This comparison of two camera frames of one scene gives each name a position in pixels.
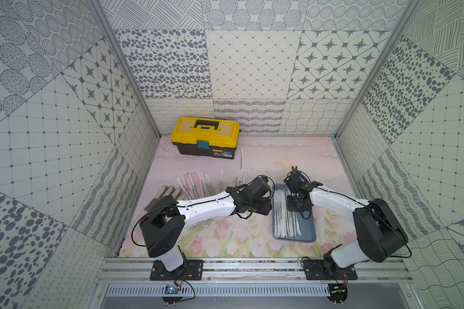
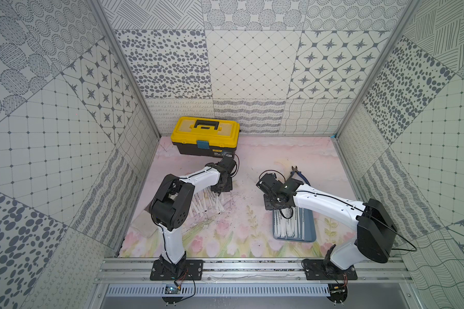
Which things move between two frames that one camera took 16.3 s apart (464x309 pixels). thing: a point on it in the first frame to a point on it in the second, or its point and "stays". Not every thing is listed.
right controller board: x=338 y=292 stays
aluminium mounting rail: x=252 y=270 stays
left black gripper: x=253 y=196 to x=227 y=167
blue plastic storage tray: x=290 y=226 stays
